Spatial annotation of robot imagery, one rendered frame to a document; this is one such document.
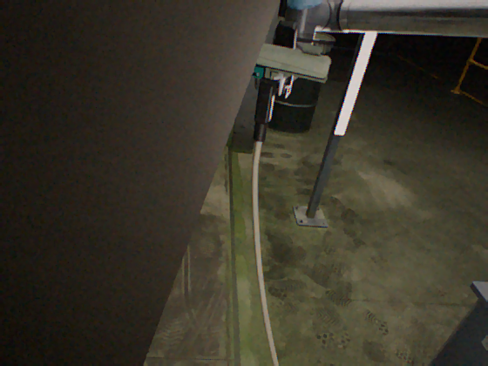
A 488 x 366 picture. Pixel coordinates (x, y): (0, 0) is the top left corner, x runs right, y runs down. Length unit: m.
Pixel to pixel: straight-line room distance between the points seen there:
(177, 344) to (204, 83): 1.24
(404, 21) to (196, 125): 0.75
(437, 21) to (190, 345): 1.33
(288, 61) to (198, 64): 0.40
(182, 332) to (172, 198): 1.13
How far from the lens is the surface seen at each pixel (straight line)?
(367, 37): 1.87
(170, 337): 1.52
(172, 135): 0.41
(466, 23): 1.00
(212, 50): 0.37
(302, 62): 0.75
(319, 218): 2.31
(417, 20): 1.03
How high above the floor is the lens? 1.31
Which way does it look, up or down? 32 degrees down
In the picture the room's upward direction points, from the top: 11 degrees clockwise
